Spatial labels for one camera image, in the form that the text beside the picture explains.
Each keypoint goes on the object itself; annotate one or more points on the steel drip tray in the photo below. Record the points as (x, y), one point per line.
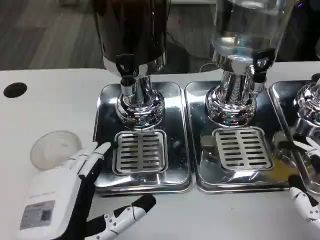
(281, 100)
(197, 117)
(175, 117)

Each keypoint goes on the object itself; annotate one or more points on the slotted steel drip grid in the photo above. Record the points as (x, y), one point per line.
(240, 150)
(140, 152)

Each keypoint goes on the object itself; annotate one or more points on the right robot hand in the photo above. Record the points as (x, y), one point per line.
(303, 200)

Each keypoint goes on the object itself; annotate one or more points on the chrome dispenser base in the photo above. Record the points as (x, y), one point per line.
(308, 105)

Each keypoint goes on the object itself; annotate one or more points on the dark liquid drink dispenser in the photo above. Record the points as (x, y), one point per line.
(130, 30)

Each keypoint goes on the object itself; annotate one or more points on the black round counter grommet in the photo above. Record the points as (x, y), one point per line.
(15, 90)

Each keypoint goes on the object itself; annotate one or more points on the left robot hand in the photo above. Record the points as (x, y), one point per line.
(55, 190)

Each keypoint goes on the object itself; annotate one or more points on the clear ribbed glass cup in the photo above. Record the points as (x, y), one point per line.
(52, 150)

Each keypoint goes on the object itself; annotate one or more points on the clear tank drink dispenser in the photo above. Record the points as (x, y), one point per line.
(245, 27)

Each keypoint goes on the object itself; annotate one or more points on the black dispenser tap lever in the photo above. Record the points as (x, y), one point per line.
(262, 62)
(123, 63)

